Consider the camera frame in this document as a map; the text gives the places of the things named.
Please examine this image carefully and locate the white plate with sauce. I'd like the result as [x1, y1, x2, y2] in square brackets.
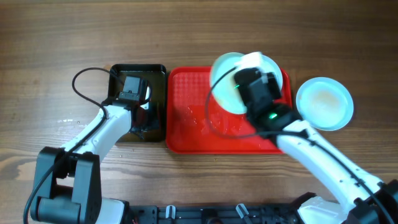
[210, 52, 246, 114]

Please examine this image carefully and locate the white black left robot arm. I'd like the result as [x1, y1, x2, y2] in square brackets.
[23, 103, 147, 223]

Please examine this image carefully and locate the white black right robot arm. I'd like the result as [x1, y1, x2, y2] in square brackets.
[233, 68, 397, 223]

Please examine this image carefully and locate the black tray with water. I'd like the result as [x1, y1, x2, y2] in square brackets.
[110, 64, 167, 142]

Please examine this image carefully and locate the red plastic tray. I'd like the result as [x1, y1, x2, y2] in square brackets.
[165, 66, 293, 154]

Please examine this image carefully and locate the cleaned white plate at side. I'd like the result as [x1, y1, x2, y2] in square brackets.
[295, 77, 354, 131]

